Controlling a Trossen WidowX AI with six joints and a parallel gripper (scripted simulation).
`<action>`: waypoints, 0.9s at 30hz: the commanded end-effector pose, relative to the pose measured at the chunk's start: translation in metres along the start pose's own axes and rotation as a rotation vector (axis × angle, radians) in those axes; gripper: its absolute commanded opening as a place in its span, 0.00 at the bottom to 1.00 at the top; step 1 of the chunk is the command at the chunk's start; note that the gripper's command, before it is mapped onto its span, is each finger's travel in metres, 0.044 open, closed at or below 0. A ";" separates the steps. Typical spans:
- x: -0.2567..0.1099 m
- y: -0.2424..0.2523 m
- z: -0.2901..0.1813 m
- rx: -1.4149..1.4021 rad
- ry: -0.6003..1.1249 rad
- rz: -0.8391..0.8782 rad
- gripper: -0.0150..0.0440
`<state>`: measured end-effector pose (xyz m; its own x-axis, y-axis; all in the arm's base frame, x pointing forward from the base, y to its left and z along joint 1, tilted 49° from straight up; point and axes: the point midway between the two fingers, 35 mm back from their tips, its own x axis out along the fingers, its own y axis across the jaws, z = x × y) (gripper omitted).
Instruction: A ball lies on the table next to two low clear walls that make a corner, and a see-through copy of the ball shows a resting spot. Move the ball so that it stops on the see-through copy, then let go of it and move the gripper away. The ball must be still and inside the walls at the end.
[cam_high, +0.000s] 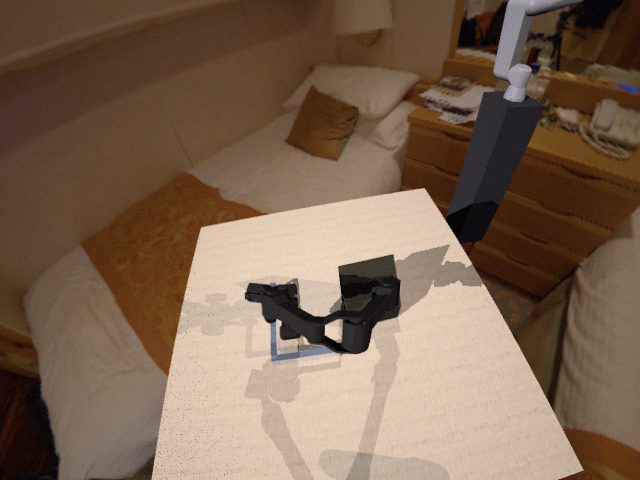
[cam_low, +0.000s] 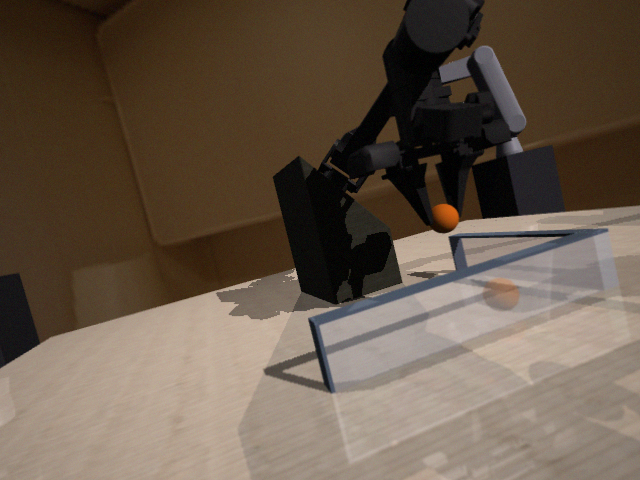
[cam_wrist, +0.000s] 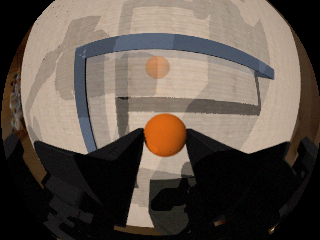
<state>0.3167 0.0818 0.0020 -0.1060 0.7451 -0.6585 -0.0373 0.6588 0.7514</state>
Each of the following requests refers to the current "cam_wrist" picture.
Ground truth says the dark blue top edge of clear wall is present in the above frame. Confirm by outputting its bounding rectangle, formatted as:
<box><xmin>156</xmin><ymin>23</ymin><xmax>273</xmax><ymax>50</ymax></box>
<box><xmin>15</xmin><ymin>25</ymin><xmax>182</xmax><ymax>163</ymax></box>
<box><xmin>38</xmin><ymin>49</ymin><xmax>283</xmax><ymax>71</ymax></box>
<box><xmin>73</xmin><ymin>33</ymin><xmax>275</xmax><ymax>153</ymax></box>

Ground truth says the low clear glass wall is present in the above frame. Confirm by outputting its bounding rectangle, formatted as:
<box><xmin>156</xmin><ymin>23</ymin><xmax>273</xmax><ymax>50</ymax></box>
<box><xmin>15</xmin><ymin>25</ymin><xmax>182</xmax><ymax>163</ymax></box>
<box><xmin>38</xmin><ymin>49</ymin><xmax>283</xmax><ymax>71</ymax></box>
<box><xmin>85</xmin><ymin>49</ymin><xmax>268</xmax><ymax>149</ymax></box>

